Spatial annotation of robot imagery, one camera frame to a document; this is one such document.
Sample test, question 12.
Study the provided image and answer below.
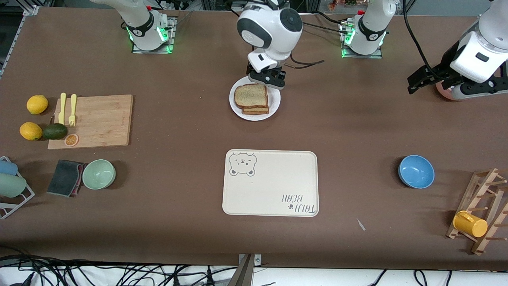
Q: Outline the black cable tangle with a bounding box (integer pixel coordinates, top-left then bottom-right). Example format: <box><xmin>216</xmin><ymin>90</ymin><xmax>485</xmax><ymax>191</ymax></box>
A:
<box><xmin>0</xmin><ymin>245</ymin><xmax>239</xmax><ymax>286</ymax></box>

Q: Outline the aluminium background frame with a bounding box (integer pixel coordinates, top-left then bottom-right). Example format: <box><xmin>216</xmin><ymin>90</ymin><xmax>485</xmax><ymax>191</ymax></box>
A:
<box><xmin>200</xmin><ymin>0</ymin><xmax>322</xmax><ymax>16</ymax></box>

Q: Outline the brown bread slice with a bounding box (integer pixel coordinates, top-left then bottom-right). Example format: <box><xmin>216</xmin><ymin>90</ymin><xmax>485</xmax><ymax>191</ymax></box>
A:
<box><xmin>241</xmin><ymin>104</ymin><xmax>270</xmax><ymax>116</ymax></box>
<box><xmin>234</xmin><ymin>83</ymin><xmax>269</xmax><ymax>110</ymax></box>

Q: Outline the grey metal camera post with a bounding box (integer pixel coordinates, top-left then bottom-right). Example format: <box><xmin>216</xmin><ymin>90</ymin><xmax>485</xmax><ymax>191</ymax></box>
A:
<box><xmin>237</xmin><ymin>253</ymin><xmax>262</xmax><ymax>286</ymax></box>

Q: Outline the yellow mug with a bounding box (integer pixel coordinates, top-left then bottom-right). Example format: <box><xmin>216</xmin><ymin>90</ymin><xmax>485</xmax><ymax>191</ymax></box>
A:
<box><xmin>453</xmin><ymin>211</ymin><xmax>488</xmax><ymax>238</ymax></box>

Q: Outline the pale green cup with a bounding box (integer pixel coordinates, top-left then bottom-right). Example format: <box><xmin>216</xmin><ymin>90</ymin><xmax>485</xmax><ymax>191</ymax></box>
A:
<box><xmin>0</xmin><ymin>173</ymin><xmax>27</xmax><ymax>198</ymax></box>

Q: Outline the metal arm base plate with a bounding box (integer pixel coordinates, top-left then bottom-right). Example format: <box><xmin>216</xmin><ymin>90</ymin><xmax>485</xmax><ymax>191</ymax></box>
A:
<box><xmin>339</xmin><ymin>20</ymin><xmax>383</xmax><ymax>59</ymax></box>
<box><xmin>131</xmin><ymin>16</ymin><xmax>176</xmax><ymax>54</ymax></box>

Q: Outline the bamboo cutting board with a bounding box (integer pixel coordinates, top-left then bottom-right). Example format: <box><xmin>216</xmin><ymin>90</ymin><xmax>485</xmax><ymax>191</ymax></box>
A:
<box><xmin>48</xmin><ymin>94</ymin><xmax>134</xmax><ymax>150</ymax></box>

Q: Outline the white wire rack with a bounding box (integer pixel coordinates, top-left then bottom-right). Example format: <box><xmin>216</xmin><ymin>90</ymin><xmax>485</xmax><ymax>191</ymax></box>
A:
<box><xmin>0</xmin><ymin>156</ymin><xmax>35</xmax><ymax>220</ymax></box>

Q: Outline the grey folded cloth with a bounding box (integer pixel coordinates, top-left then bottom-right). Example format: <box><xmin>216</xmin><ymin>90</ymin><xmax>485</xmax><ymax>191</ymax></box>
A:
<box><xmin>46</xmin><ymin>159</ymin><xmax>87</xmax><ymax>198</ymax></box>

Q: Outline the dark green avocado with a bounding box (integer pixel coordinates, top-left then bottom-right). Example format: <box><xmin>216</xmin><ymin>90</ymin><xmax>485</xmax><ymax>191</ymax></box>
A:
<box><xmin>42</xmin><ymin>123</ymin><xmax>68</xmax><ymax>140</ymax></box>

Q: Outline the black table cable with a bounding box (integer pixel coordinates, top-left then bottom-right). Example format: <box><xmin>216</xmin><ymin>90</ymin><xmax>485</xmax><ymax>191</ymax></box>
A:
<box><xmin>300</xmin><ymin>12</ymin><xmax>354</xmax><ymax>34</ymax></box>

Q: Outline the yellow plastic knife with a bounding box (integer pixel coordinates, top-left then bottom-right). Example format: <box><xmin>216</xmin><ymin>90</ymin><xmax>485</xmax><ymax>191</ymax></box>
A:
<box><xmin>58</xmin><ymin>93</ymin><xmax>67</xmax><ymax>126</ymax></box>

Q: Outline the light blue cup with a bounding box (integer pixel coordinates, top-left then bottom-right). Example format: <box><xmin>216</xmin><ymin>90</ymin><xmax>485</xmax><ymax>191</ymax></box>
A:
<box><xmin>0</xmin><ymin>159</ymin><xmax>19</xmax><ymax>176</ymax></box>

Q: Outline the cream bear print tray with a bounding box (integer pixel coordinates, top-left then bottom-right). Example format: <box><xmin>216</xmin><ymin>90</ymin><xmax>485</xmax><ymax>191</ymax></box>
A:
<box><xmin>222</xmin><ymin>149</ymin><xmax>319</xmax><ymax>218</ymax></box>

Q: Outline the white round plate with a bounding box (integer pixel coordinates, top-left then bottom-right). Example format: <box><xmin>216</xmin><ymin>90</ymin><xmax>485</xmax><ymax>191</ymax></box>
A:
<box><xmin>229</xmin><ymin>75</ymin><xmax>281</xmax><ymax>121</ymax></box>

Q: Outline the blue bowl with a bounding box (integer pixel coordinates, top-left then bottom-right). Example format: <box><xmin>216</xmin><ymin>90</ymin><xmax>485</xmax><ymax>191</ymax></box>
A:
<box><xmin>398</xmin><ymin>155</ymin><xmax>435</xmax><ymax>189</ymax></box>

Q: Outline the mint green bowl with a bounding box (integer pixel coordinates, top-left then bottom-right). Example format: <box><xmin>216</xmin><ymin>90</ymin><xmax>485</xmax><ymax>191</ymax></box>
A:
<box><xmin>82</xmin><ymin>159</ymin><xmax>116</xmax><ymax>190</ymax></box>

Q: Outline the yellow plastic fork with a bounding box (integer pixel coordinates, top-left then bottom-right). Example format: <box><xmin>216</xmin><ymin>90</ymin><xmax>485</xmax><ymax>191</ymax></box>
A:
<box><xmin>68</xmin><ymin>94</ymin><xmax>77</xmax><ymax>128</ymax></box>

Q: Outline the wooden mug rack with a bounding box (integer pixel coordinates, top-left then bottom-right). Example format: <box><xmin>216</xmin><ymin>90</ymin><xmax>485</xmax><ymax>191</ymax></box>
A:
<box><xmin>445</xmin><ymin>168</ymin><xmax>508</xmax><ymax>255</ymax></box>

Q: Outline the pink bowl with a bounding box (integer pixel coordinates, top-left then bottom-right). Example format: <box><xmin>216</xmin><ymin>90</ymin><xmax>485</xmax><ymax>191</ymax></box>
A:
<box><xmin>436</xmin><ymin>81</ymin><xmax>465</xmax><ymax>100</ymax></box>

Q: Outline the yellow lemon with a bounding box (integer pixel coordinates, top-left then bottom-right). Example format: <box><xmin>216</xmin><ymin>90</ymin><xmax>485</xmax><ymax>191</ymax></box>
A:
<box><xmin>26</xmin><ymin>95</ymin><xmax>49</xmax><ymax>116</ymax></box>
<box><xmin>19</xmin><ymin>122</ymin><xmax>43</xmax><ymax>141</ymax></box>

